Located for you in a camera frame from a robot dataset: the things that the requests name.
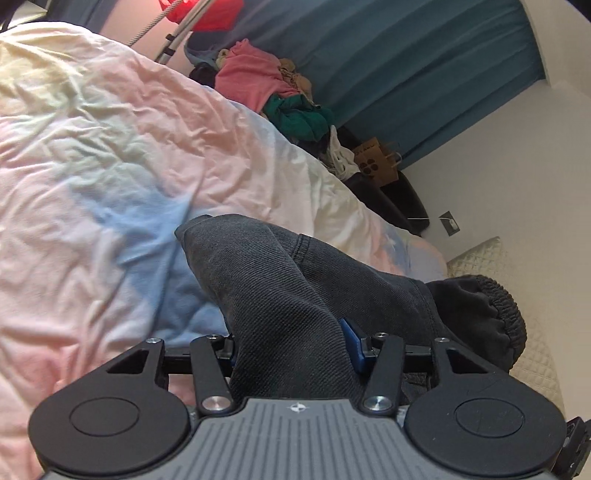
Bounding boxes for braided steamer hose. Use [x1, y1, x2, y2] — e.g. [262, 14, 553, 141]
[124, 0, 181, 47]

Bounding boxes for green clothes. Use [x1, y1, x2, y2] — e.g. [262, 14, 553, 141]
[263, 95, 335, 144]

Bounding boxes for black tub chair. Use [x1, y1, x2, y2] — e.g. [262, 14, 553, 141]
[344, 127, 430, 236]

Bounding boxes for beige plush item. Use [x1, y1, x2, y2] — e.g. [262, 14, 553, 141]
[277, 58, 315, 100]

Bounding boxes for white plastic bag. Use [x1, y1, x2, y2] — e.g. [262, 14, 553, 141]
[323, 124, 361, 178]

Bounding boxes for silver tripod stand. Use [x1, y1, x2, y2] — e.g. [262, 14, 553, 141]
[154, 0, 208, 65]

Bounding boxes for brown paper bag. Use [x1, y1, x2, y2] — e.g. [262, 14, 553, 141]
[353, 137, 402, 188]

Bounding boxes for black pants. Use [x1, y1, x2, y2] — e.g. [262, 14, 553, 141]
[174, 213, 528, 407]

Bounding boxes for red mesh bag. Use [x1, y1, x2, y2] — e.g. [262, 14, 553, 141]
[159, 0, 243, 33]

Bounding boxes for pink clothes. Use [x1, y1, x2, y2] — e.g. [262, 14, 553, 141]
[215, 39, 296, 118]

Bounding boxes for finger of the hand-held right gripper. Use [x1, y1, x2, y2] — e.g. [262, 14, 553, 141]
[564, 415, 591, 480]

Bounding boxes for pastel bed sheet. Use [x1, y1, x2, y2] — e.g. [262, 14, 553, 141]
[0, 21, 448, 480]

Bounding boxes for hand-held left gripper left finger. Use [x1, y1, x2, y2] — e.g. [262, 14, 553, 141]
[106, 335, 237, 416]

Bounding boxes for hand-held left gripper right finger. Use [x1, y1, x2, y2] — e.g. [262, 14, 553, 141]
[341, 319, 506, 416]

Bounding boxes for wall outlet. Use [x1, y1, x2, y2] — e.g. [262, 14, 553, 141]
[438, 211, 460, 237]

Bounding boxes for blue curtain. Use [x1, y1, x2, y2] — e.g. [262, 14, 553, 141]
[185, 0, 546, 162]
[55, 0, 112, 28]

